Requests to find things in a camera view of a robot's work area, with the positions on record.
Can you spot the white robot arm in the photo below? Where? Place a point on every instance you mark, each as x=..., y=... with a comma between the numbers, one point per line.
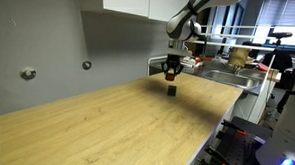
x=182, y=27

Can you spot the camera tripod stand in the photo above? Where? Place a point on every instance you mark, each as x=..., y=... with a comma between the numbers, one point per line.
x=279, y=36

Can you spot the white wall cabinet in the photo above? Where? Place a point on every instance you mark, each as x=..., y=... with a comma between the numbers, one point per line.
x=159, y=10

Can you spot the beige jug on counter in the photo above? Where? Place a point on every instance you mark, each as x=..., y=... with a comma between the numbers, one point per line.
x=238, y=56

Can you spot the round wall socket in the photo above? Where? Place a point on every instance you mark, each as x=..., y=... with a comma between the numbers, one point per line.
x=86, y=65
x=28, y=73

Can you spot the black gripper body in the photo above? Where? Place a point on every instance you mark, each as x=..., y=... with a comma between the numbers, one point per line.
x=173, y=61

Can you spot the round wall socket near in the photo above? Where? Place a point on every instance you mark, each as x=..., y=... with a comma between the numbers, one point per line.
x=28, y=73

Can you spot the dark green blue block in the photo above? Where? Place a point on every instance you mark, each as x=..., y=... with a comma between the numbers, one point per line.
x=172, y=91

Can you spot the stainless steel sink counter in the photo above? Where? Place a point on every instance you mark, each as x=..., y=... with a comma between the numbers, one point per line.
x=250, y=80

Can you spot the orange red block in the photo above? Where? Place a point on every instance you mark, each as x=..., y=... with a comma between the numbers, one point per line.
x=170, y=77

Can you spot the colourful card box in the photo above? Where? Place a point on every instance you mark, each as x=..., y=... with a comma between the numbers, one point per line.
x=191, y=60

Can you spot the black office chair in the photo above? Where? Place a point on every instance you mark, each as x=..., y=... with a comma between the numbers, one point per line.
x=282, y=61

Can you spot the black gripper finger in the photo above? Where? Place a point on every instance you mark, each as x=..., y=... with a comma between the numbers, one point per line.
x=179, y=70
x=164, y=67

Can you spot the round wall socket far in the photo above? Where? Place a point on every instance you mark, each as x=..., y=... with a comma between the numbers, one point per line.
x=86, y=65

